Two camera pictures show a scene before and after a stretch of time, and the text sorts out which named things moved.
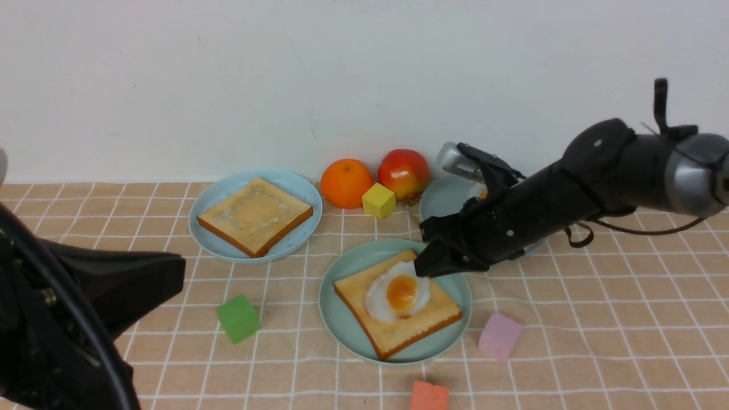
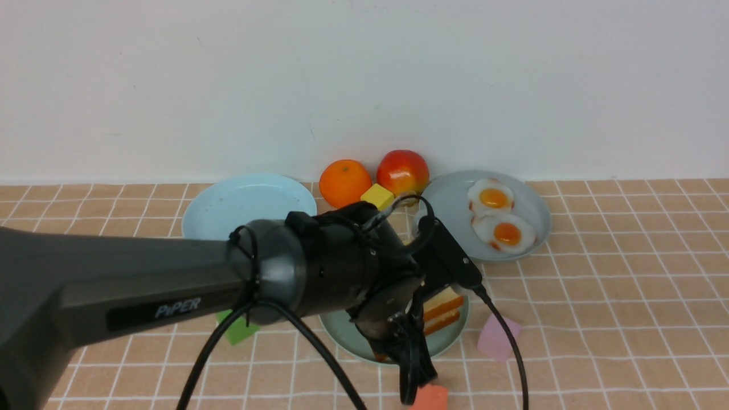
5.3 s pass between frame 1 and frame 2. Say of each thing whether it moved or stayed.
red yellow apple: stayed
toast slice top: moved
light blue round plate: stayed
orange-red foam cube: stayed
